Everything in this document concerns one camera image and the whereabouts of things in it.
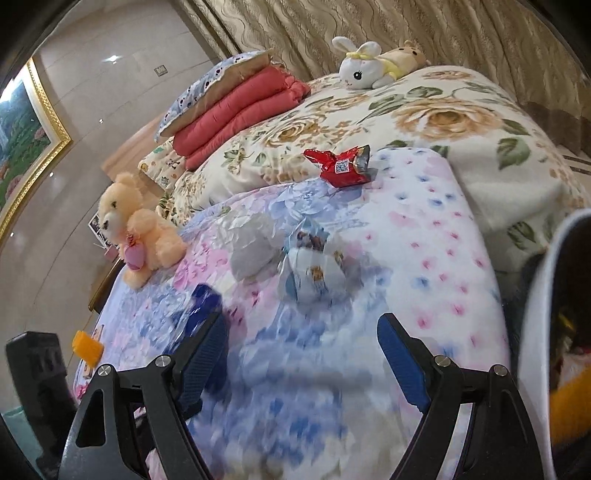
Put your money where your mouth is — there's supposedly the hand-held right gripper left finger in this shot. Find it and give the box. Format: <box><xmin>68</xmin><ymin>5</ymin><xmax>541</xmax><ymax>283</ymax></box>
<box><xmin>58</xmin><ymin>311</ymin><xmax>229</xmax><ymax>480</ymax></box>

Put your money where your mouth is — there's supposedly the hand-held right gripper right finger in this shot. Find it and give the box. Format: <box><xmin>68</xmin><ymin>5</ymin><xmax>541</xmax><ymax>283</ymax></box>
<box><xmin>376</xmin><ymin>313</ymin><xmax>536</xmax><ymax>480</ymax></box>

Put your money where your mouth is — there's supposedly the blue snack packet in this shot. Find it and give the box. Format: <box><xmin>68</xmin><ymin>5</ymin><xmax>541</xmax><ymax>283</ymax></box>
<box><xmin>178</xmin><ymin>283</ymin><xmax>223</xmax><ymax>343</ymax></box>

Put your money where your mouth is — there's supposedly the white tissue packet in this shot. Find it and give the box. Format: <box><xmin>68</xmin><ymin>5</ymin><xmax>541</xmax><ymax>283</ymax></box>
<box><xmin>278</xmin><ymin>219</ymin><xmax>348</xmax><ymax>304</ymax></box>

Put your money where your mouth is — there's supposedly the clear plastic bag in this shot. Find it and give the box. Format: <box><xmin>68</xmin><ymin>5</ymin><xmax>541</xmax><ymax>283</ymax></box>
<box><xmin>229</xmin><ymin>211</ymin><xmax>288</xmax><ymax>283</ymax></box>

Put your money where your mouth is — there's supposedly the white rimmed trash can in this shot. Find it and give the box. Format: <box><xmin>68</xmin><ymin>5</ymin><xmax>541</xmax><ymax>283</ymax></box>
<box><xmin>501</xmin><ymin>210</ymin><xmax>591</xmax><ymax>480</ymax></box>

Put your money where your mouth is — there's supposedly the red foil snack packet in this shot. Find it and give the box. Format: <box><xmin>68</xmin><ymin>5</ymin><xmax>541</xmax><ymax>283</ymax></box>
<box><xmin>303</xmin><ymin>144</ymin><xmax>378</xmax><ymax>189</ymax></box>

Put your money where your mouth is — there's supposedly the pink blue floral bedsheet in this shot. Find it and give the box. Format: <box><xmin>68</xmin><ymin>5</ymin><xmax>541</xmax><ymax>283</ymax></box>
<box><xmin>73</xmin><ymin>148</ymin><xmax>514</xmax><ymax>480</ymax></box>

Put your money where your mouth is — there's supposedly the wooden nightstand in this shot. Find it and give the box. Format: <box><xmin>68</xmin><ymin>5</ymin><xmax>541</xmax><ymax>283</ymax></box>
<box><xmin>87</xmin><ymin>257</ymin><xmax>126</xmax><ymax>315</ymax></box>

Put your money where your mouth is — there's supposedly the tan teddy bear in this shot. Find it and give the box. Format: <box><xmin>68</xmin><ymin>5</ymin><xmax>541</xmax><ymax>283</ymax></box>
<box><xmin>96</xmin><ymin>171</ymin><xmax>188</xmax><ymax>289</ymax></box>

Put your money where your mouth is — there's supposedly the cartoon print pillow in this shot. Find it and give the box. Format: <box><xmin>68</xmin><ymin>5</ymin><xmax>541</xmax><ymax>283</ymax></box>
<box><xmin>137</xmin><ymin>137</ymin><xmax>188</xmax><ymax>191</ymax></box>

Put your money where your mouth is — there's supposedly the wooden headboard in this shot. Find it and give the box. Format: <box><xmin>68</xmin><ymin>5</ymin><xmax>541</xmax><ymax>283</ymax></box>
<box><xmin>102</xmin><ymin>114</ymin><xmax>163</xmax><ymax>182</ymax></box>

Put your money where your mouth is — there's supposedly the cream floral blanket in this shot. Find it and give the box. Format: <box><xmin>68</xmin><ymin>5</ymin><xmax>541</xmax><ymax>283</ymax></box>
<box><xmin>156</xmin><ymin>65</ymin><xmax>591</xmax><ymax>278</ymax></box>

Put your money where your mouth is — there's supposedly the gold framed landscape painting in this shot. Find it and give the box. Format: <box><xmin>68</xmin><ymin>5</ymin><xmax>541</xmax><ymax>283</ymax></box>
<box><xmin>0</xmin><ymin>57</ymin><xmax>74</xmax><ymax>237</ymax></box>

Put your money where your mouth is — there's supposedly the red folded quilt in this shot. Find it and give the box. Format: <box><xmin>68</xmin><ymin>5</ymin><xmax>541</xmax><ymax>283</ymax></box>
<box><xmin>172</xmin><ymin>65</ymin><xmax>311</xmax><ymax>172</ymax></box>

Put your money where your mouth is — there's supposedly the blue patterned pillow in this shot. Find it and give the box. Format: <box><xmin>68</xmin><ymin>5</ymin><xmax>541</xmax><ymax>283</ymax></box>
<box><xmin>154</xmin><ymin>49</ymin><xmax>274</xmax><ymax>142</ymax></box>

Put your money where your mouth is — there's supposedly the white rabbit plush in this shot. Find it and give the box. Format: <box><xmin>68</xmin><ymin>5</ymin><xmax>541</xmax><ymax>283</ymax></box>
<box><xmin>332</xmin><ymin>36</ymin><xmax>399</xmax><ymax>90</ymax></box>

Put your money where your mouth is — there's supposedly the small tan bear plush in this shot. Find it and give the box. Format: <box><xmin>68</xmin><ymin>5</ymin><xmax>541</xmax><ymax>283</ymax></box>
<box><xmin>379</xmin><ymin>40</ymin><xmax>433</xmax><ymax>78</ymax></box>

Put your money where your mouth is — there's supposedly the beige patterned curtain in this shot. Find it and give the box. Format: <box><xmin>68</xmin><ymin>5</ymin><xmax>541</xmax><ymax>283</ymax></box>
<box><xmin>174</xmin><ymin>0</ymin><xmax>591</xmax><ymax>154</ymax></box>

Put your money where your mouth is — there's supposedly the photo collage frame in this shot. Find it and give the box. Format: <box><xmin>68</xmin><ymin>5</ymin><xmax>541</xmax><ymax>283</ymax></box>
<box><xmin>87</xmin><ymin>211</ymin><xmax>110</xmax><ymax>246</ymax></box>

